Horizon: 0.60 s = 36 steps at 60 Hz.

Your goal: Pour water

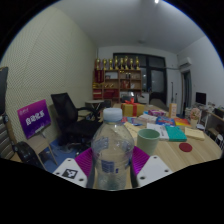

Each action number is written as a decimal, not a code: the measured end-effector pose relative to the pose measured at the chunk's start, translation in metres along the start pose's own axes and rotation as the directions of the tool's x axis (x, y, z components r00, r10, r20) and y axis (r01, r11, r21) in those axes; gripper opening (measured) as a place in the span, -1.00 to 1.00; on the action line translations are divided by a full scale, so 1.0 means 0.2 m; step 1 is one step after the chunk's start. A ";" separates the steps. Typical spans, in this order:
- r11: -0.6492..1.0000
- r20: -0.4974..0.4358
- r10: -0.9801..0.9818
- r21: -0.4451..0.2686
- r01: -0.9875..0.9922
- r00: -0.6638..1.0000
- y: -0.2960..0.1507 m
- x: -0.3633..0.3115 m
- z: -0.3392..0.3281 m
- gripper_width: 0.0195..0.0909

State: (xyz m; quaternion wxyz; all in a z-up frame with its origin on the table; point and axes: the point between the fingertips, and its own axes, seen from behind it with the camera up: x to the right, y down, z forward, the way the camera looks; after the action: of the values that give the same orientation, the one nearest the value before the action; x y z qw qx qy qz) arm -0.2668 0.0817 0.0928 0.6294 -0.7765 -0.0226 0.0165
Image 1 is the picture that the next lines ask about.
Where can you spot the wooden shelf unit with trophies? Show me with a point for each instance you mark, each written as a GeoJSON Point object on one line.
{"type": "Point", "coordinates": [116, 81]}

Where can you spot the blue illustrated book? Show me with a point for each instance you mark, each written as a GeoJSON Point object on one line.
{"type": "Point", "coordinates": [165, 121]}

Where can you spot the black office chair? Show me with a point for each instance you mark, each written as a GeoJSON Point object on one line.
{"type": "Point", "coordinates": [70, 116]}

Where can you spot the pink patterned box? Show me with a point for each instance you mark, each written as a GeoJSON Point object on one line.
{"type": "Point", "coordinates": [157, 113]}

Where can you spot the teal book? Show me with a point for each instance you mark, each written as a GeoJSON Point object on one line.
{"type": "Point", "coordinates": [175, 133]}

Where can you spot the blue plastic packet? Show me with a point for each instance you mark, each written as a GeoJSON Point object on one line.
{"type": "Point", "coordinates": [133, 120]}

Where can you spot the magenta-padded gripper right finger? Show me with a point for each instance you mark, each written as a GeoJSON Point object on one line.
{"type": "Point", "coordinates": [153, 170]}

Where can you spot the white printed booklet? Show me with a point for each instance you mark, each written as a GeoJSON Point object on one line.
{"type": "Point", "coordinates": [159, 129]}

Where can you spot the potted flower bouquet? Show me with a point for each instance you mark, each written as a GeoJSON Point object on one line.
{"type": "Point", "coordinates": [195, 114]}

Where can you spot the beige armchair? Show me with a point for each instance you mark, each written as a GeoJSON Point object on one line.
{"type": "Point", "coordinates": [158, 102]}

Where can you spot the clear plastic water bottle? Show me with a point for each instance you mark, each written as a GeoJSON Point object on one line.
{"type": "Point", "coordinates": [112, 146]}

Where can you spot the cluttered wooden side desk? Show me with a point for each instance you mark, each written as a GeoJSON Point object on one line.
{"type": "Point", "coordinates": [215, 115]}

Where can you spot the black flat case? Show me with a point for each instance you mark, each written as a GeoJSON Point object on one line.
{"type": "Point", "coordinates": [3, 90]}

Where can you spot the orange red book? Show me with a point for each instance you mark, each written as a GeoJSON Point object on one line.
{"type": "Point", "coordinates": [182, 122]}

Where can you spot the white wall air conditioner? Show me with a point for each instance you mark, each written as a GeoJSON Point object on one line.
{"type": "Point", "coordinates": [185, 62]}

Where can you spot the ceiling tube light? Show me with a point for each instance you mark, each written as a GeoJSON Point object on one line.
{"type": "Point", "coordinates": [156, 1]}

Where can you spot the small upright carton box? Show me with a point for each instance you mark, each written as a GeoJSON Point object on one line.
{"type": "Point", "coordinates": [172, 110]}

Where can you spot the white round stool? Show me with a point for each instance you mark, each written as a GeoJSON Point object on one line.
{"type": "Point", "coordinates": [220, 140]}

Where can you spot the striped upholstered chair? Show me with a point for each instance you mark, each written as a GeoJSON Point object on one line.
{"type": "Point", "coordinates": [6, 140]}

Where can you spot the flat round red coaster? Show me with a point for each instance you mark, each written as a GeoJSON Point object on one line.
{"type": "Point", "coordinates": [185, 147]}

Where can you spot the purple sign board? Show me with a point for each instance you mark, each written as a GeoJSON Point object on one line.
{"type": "Point", "coordinates": [34, 118]}

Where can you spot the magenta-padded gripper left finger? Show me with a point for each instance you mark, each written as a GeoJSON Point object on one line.
{"type": "Point", "coordinates": [70, 171]}

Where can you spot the black glass double door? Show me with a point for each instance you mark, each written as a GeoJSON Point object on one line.
{"type": "Point", "coordinates": [156, 78]}

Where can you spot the small round side table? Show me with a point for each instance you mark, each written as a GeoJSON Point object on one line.
{"type": "Point", "coordinates": [94, 102]}

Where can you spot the black computer monitor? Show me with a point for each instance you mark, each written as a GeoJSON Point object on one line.
{"type": "Point", "coordinates": [201, 98]}

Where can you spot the yellow gift box, red ribbon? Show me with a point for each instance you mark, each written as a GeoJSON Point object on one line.
{"type": "Point", "coordinates": [132, 109]}

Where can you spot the large kraft paper envelope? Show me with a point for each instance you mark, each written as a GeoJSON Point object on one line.
{"type": "Point", "coordinates": [194, 133]}

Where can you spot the pale green cup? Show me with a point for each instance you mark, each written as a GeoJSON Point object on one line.
{"type": "Point", "coordinates": [148, 141]}

